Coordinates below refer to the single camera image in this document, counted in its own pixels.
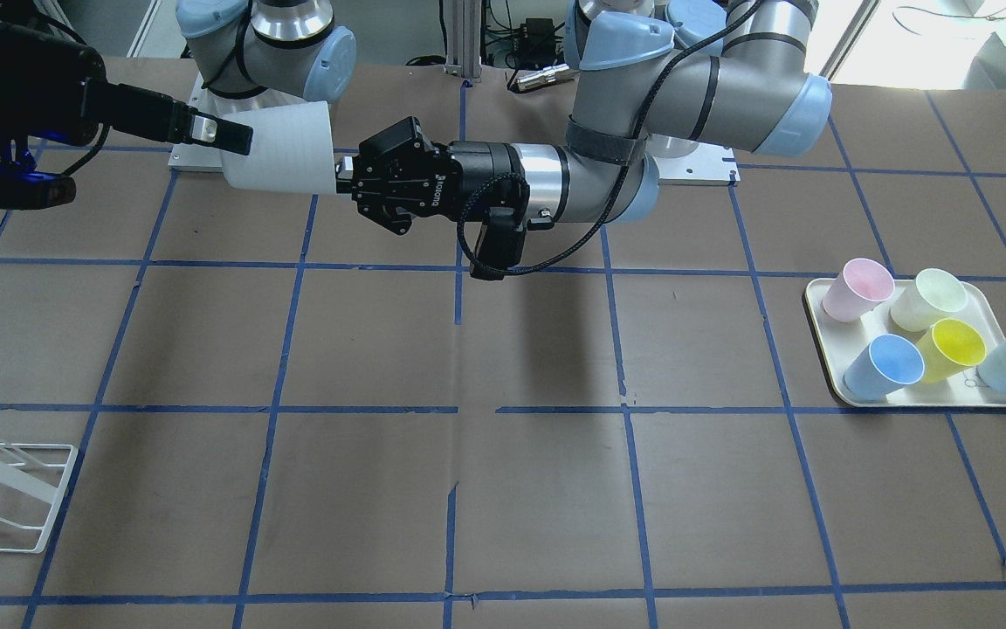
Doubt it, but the black power adapter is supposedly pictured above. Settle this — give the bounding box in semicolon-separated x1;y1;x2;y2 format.
518;17;558;48

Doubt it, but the pink plastic cup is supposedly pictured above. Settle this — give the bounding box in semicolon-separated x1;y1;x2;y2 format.
822;258;897;322

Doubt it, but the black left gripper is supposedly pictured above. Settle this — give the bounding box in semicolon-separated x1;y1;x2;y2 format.
335;116;520;235

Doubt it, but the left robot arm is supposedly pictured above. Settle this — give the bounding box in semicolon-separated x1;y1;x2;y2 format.
338;1;833;235

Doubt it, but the pale green plastic cup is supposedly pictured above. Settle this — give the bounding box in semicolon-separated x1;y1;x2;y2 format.
889;268;968;333

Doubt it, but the aluminium frame post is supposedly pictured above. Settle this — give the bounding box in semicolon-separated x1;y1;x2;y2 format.
442;1;484;85

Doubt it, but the cream plastic tray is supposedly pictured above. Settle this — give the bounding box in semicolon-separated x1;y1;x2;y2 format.
803;278;1006;409

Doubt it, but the black braided cable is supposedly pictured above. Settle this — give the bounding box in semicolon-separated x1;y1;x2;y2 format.
457;0;766;279

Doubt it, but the yellow plastic cup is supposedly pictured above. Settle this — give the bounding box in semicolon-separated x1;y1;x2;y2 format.
914;318;989;384

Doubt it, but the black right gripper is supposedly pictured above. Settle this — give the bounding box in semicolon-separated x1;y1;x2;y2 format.
0;24;254;211

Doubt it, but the grey plastic cup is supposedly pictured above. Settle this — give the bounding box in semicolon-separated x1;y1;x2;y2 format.
221;102;336;195

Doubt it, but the silver cable connector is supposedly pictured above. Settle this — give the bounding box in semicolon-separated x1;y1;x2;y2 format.
507;63;576;94

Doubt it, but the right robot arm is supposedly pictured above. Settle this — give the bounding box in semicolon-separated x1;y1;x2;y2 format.
0;1;358;211

